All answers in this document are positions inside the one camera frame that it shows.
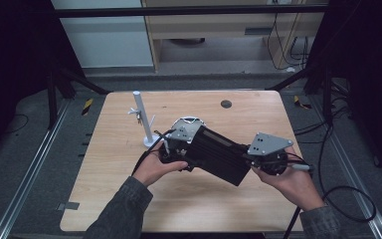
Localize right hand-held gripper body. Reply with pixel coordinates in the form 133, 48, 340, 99
247, 131, 294, 177

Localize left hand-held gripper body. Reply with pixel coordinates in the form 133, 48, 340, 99
158, 120, 202, 164

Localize long black wallet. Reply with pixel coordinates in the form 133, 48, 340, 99
186, 124, 252, 187

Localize white key stand with hooks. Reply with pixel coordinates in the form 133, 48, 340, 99
127, 90, 162, 148

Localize person's left hand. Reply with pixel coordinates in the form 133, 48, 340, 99
132, 140, 190, 188

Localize person's right hand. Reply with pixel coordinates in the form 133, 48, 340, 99
251, 148, 324, 212

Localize white bowl with silver rim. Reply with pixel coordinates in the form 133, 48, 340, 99
173, 116, 207, 131

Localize yellow black striped tape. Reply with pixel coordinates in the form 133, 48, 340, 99
292, 95, 312, 111
81, 98, 95, 117

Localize black metal stand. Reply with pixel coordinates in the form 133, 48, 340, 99
45, 64, 111, 131
266, 61, 334, 125

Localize grey tape piece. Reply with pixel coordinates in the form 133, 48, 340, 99
56, 201, 81, 212

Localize light wooden desk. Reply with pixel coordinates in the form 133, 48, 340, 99
141, 0, 330, 73

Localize dark curtain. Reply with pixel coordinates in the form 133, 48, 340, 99
306, 0, 382, 185
0, 0, 86, 163

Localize white cabinet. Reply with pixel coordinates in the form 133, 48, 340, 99
51, 0, 154, 70

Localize black horizontal metal bar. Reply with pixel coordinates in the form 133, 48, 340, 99
51, 4, 330, 19

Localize left hand-held gripper black cable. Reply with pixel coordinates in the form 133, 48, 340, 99
131, 128, 177, 177

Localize hand-held gripper black cable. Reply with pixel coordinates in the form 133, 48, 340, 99
131, 128, 177, 177
282, 125, 378, 239

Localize black floor cables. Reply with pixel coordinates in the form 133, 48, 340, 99
292, 84, 357, 147

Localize aluminium floor rail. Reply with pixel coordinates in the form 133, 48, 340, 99
0, 99, 72, 239
311, 95, 382, 239

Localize black hanging cables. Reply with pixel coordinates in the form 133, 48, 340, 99
266, 12, 310, 73

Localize right hand-held gripper black cable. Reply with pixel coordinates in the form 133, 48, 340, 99
282, 125, 378, 239

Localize thin black floor cable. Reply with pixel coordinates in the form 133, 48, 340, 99
2, 113, 30, 135

